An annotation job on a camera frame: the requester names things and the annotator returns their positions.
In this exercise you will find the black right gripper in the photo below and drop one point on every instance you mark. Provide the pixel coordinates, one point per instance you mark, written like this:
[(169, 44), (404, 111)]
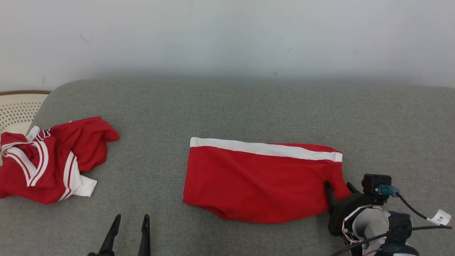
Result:
[(346, 213)]

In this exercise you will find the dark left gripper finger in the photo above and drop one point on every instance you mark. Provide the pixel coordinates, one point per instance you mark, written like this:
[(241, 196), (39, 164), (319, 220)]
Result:
[(111, 236), (145, 238)]

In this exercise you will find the red Bulls shorts white stripe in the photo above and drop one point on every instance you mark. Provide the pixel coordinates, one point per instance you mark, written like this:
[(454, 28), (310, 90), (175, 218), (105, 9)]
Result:
[(259, 181)]

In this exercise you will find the red white basketball jersey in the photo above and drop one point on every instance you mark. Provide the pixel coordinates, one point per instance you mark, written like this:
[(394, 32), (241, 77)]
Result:
[(42, 170)]

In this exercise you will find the cream perforated laundry basket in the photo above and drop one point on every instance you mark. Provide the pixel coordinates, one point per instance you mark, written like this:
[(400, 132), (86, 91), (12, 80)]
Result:
[(14, 110)]

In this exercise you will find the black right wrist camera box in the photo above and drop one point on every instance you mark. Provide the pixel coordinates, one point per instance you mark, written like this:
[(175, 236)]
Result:
[(373, 181)]

